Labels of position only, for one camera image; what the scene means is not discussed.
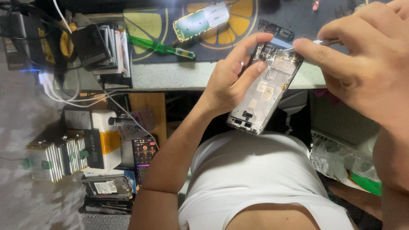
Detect person's left hand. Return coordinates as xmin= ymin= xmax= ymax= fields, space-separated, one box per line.
xmin=197 ymin=32 xmax=274 ymax=120

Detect person's right hand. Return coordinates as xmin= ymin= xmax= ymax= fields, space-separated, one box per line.
xmin=292 ymin=0 xmax=409 ymax=132

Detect smartphone frame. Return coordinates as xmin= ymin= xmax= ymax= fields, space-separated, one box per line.
xmin=226 ymin=41 xmax=304 ymax=135

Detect metal tweezers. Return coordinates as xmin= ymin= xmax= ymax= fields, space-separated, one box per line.
xmin=283 ymin=38 xmax=343 ymax=53

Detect dark lemon print mat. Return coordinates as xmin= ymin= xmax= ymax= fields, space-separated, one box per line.
xmin=123 ymin=0 xmax=393 ymax=63

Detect green circuit board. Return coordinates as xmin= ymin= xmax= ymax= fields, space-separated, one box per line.
xmin=173 ymin=1 xmax=230 ymax=43

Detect wooden board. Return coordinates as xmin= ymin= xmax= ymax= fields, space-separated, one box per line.
xmin=128 ymin=92 xmax=167 ymax=148

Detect small black phone module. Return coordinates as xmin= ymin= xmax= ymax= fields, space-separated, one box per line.
xmin=258 ymin=19 xmax=295 ymax=41

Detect white shirt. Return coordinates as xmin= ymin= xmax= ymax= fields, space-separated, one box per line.
xmin=178 ymin=130 xmax=356 ymax=230

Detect clear plastic bag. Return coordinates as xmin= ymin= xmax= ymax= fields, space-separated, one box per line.
xmin=309 ymin=129 xmax=383 ymax=197

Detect black phone lit screen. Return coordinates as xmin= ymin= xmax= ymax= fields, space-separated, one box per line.
xmin=132 ymin=137 xmax=158 ymax=186

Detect white foam box yellow tape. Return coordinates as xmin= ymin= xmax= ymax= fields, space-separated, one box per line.
xmin=91 ymin=110 xmax=122 ymax=170

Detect stack of black phone parts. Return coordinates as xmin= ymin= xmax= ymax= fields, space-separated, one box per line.
xmin=70 ymin=22 xmax=132 ymax=78

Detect black phone battery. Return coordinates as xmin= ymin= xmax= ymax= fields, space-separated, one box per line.
xmin=84 ymin=129 xmax=105 ymax=169

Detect phone in clear case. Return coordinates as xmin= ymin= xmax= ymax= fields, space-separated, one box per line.
xmin=81 ymin=175 xmax=134 ymax=200

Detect yellow tape roll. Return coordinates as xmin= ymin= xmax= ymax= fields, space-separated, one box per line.
xmin=60 ymin=22 xmax=78 ymax=59

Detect bubble wrap bag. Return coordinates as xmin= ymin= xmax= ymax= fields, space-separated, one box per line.
xmin=78 ymin=211 xmax=132 ymax=230

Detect stack of silver batteries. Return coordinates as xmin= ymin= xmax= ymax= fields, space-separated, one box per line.
xmin=25 ymin=137 xmax=89 ymax=183

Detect black power supply box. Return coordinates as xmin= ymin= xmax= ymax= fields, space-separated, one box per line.
xmin=0 ymin=12 xmax=66 ymax=71

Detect black cylindrical tool handle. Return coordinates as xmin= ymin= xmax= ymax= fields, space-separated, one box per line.
xmin=108 ymin=116 xmax=138 ymax=126

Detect white charger with cables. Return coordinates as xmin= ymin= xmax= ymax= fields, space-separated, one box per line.
xmin=38 ymin=71 xmax=160 ymax=151

